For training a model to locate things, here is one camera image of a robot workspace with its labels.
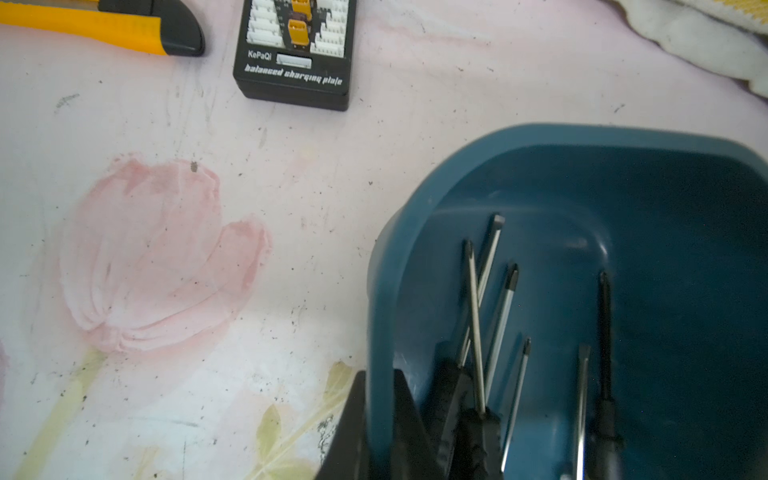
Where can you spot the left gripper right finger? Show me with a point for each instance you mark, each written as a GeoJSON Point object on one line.
{"type": "Point", "coordinates": [412, 457]}

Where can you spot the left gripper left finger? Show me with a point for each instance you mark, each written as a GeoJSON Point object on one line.
{"type": "Point", "coordinates": [347, 457]}

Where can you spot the teal plastic storage box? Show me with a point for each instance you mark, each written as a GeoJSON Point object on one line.
{"type": "Point", "coordinates": [677, 221]}

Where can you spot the black balanced charging board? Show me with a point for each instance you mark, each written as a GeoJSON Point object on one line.
{"type": "Point", "coordinates": [297, 52]}

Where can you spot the yellow utility knife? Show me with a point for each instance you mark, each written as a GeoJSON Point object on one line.
{"type": "Point", "coordinates": [154, 26]}

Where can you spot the yellow white work gloves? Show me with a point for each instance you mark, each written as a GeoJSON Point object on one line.
{"type": "Point", "coordinates": [728, 38]}

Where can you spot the black grey handle screwdriver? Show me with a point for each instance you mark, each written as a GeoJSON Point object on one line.
{"type": "Point", "coordinates": [477, 452]}

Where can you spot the slim black handle screwdriver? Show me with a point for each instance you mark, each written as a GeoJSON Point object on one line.
{"type": "Point", "coordinates": [452, 381]}

